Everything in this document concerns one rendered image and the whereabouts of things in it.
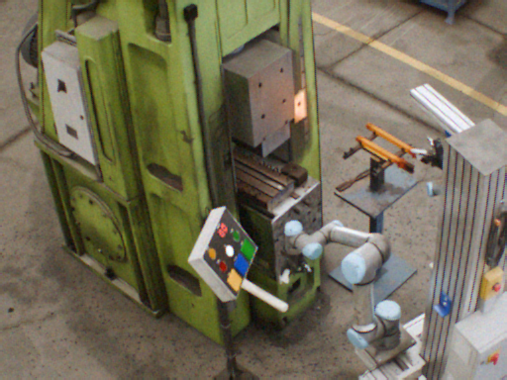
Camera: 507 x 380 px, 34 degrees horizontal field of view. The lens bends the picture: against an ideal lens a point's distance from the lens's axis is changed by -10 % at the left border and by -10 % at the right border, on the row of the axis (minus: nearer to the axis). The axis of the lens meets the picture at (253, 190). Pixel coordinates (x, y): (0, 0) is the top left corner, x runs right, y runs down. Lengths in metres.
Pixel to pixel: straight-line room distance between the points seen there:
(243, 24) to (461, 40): 3.88
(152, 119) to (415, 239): 2.09
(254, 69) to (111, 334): 2.03
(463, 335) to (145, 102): 1.92
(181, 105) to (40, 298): 2.11
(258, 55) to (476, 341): 1.69
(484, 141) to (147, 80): 1.74
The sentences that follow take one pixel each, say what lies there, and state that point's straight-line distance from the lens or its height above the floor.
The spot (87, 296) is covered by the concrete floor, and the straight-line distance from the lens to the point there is 5.57.
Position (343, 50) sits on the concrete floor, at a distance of 7.39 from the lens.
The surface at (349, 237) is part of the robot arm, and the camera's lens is 3.81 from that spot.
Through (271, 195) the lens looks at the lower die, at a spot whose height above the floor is 0.99.
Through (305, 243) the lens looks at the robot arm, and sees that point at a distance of 3.89.
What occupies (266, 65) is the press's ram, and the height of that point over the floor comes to 1.76.
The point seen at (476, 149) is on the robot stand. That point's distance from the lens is 3.19.
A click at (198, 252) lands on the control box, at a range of 4.01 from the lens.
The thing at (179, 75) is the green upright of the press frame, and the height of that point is 1.86.
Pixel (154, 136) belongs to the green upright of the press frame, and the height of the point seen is 1.35.
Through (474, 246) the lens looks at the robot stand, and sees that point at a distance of 3.33.
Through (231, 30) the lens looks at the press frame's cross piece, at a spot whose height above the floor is 1.94.
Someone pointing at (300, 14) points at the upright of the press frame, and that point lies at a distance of 4.38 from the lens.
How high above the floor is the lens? 4.03
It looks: 42 degrees down
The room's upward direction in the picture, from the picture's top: 6 degrees counter-clockwise
